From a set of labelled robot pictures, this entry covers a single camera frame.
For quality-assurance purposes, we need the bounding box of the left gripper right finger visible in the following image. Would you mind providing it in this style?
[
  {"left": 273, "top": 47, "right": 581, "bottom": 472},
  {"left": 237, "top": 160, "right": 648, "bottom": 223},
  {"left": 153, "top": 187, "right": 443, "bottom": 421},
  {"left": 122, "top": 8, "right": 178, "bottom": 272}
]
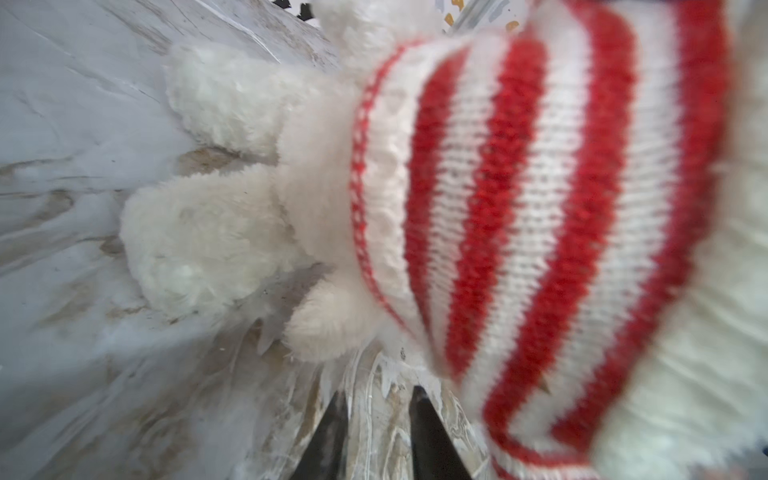
[{"left": 409, "top": 385, "right": 472, "bottom": 480}]

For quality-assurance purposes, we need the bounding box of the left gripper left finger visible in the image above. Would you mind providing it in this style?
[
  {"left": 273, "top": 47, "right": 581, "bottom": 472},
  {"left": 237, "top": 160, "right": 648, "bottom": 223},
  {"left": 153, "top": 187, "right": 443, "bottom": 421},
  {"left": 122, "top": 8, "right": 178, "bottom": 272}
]
[{"left": 289, "top": 390, "right": 349, "bottom": 480}]

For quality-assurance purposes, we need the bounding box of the white teddy bear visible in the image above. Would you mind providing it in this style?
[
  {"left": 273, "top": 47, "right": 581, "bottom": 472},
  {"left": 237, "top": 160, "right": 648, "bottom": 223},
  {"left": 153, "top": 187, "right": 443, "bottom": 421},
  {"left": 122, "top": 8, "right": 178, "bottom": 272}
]
[{"left": 120, "top": 1, "right": 767, "bottom": 479}]

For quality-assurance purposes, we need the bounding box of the red white striped sweater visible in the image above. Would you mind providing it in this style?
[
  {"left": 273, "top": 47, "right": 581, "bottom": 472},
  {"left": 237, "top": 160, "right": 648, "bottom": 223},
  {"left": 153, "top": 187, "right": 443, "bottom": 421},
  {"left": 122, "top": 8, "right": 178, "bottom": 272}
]
[{"left": 350, "top": 1, "right": 729, "bottom": 479}]

